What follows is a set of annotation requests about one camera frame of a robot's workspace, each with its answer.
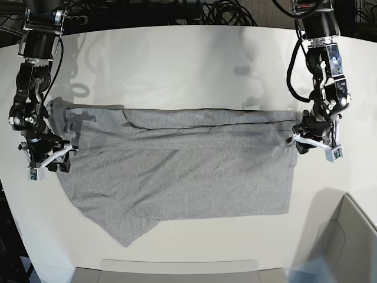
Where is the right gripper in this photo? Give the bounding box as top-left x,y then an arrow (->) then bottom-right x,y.
18,131 -> 78,173

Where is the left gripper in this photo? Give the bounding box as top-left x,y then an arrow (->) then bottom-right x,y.
290,116 -> 342,154

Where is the grey T-shirt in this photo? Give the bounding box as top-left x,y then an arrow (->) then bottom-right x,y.
49,98 -> 299,246

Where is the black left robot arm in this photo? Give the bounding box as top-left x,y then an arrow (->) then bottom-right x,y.
274,1 -> 352,162

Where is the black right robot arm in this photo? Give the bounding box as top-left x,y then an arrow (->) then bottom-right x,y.
8,1 -> 78,180

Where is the black power strip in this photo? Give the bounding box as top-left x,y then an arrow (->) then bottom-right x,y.
67,15 -> 88,26

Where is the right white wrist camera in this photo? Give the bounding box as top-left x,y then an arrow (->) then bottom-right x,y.
29,167 -> 48,182

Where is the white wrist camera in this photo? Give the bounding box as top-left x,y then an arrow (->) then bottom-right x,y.
325,144 -> 343,162
29,167 -> 48,182

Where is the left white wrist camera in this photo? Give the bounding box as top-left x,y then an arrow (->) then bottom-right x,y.
325,144 -> 343,162

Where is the black cable bundle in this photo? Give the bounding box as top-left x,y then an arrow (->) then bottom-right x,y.
188,0 -> 260,29

